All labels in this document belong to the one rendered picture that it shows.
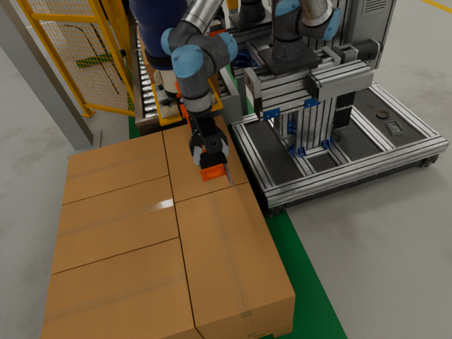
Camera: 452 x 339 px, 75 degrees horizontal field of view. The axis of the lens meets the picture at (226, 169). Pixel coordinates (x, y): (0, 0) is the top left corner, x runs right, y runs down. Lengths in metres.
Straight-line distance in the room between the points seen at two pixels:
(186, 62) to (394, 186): 1.88
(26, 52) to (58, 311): 1.78
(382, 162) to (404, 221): 0.39
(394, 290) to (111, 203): 1.58
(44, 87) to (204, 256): 1.90
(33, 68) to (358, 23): 2.15
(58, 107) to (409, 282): 2.72
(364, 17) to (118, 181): 1.51
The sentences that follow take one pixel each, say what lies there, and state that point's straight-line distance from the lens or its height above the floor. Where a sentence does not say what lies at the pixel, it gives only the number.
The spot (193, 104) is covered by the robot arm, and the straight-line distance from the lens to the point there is 0.78.
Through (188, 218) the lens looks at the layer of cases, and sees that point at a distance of 1.46.
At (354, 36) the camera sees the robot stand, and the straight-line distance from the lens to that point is 1.73.
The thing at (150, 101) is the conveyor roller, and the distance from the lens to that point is 2.27.
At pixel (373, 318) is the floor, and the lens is 1.86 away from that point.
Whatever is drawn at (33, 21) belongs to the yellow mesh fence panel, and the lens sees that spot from 3.10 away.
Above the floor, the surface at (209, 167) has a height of 1.08.
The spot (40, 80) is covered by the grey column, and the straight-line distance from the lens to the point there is 2.70.
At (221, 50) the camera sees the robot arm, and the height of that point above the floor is 1.38.
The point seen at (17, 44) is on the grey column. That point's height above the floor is 1.00.
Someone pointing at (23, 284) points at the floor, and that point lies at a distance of 2.43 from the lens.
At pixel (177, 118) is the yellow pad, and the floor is 0.94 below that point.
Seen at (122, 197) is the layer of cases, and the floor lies 0.54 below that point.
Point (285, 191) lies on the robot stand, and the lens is 1.89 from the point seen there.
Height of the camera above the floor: 1.73
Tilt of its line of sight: 48 degrees down
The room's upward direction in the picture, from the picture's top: 11 degrees counter-clockwise
